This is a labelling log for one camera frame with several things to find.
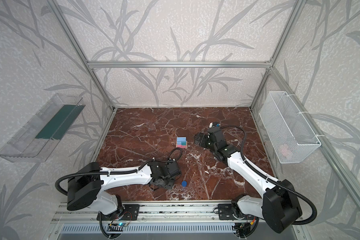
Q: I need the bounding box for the light blue long block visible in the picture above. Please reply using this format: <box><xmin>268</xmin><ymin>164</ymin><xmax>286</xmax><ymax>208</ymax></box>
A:
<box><xmin>177</xmin><ymin>137</ymin><xmax>187</xmax><ymax>144</ymax></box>

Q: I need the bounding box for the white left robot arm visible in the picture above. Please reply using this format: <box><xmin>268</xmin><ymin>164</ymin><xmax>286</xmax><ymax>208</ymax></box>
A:
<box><xmin>55</xmin><ymin>160</ymin><xmax>181</xmax><ymax>221</ymax></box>

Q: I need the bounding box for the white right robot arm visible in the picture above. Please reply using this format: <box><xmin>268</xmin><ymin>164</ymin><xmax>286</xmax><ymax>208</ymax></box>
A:
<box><xmin>194</xmin><ymin>123</ymin><xmax>318</xmax><ymax>234</ymax></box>

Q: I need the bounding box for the pink object in basket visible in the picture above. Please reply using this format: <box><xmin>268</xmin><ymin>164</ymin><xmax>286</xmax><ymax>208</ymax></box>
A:
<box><xmin>280</xmin><ymin>144</ymin><xmax>293</xmax><ymax>160</ymax></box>

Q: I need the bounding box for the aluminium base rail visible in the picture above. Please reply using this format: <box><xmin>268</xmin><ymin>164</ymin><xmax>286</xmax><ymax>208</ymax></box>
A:
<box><xmin>50</xmin><ymin>200</ymin><xmax>304</xmax><ymax>224</ymax></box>

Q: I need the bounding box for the white wire mesh basket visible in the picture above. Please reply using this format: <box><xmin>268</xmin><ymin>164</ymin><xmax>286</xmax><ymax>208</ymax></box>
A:
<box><xmin>259</xmin><ymin>91</ymin><xmax>321</xmax><ymax>164</ymax></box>

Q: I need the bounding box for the aluminium enclosure frame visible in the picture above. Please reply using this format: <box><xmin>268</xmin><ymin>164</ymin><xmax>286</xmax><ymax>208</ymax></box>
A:
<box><xmin>47</xmin><ymin>1</ymin><xmax>360</xmax><ymax>210</ymax></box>

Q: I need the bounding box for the clear plastic wall tray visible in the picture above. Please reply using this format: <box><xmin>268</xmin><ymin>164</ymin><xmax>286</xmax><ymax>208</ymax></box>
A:
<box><xmin>0</xmin><ymin>94</ymin><xmax>86</xmax><ymax>163</ymax></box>

